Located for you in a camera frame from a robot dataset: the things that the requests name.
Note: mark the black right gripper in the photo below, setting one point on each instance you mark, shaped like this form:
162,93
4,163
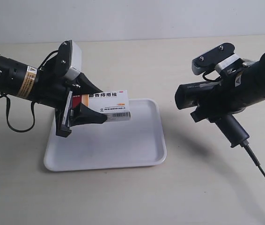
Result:
216,99

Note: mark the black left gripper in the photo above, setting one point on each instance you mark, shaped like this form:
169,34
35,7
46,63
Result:
56,79

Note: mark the white medicine box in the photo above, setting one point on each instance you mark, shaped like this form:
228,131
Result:
114,104

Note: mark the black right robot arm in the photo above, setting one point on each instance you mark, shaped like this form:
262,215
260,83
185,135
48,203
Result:
255,76

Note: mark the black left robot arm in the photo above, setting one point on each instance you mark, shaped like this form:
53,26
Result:
20,80

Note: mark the white plastic tray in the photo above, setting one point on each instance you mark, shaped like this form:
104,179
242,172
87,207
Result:
137,142

